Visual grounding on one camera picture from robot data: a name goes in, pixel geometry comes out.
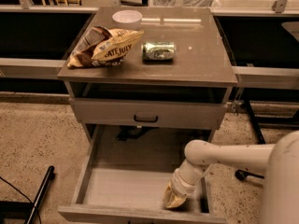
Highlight grey drawer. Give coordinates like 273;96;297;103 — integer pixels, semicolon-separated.
58;125;227;224
69;98;227;130

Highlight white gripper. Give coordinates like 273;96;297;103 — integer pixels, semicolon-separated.
163;169;199;208

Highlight grey drawer cabinet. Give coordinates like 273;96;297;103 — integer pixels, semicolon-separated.
58;7;237;140

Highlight white bowl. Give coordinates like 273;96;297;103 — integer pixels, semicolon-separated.
112;10;142;30

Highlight green soda can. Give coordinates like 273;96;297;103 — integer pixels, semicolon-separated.
142;42;176;61

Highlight grey top drawer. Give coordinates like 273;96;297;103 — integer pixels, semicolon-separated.
69;98;227;130

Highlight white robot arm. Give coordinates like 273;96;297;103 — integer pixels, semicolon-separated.
163;131;299;224

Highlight black wheeled base legs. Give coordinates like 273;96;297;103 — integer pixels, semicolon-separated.
235;98;299;182

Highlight black stand leg left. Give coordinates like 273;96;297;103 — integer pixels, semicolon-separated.
24;166;55;224

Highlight metal railing frame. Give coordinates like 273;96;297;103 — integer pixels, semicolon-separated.
0;0;299;89

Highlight black cable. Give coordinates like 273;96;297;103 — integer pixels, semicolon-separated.
0;175;42;224

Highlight yellow chip bag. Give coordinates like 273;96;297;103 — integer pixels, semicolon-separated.
67;26;144;68

